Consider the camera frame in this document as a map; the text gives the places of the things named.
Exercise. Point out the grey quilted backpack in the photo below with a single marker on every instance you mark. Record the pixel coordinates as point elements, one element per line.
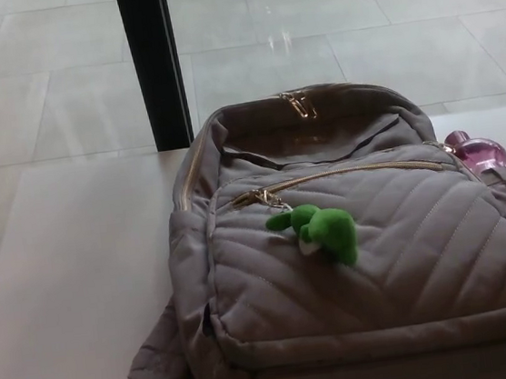
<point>378,248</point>

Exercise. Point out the pink water bottle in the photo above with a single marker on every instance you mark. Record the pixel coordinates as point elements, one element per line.
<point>482,152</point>

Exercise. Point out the black window frame post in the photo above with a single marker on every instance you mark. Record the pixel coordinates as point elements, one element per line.
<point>154,63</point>

